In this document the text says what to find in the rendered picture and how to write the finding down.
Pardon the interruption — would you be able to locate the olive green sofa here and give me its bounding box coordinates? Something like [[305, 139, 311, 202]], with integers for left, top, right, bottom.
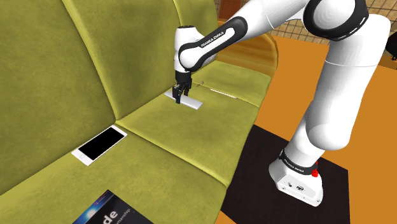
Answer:
[[0, 0, 279, 224]]

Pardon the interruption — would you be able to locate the flat white remote control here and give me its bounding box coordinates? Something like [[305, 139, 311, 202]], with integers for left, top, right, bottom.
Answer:
[[164, 89, 204, 111]]

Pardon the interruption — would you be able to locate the dark blue book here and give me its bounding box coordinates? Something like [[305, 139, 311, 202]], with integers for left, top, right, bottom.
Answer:
[[71, 189, 155, 224]]

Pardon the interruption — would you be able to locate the white smartphone with black screen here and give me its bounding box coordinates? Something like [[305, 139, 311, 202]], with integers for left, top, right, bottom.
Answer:
[[71, 125, 129, 167]]

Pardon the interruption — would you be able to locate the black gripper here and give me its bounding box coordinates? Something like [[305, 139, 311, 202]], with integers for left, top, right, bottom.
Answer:
[[172, 70, 193, 105]]

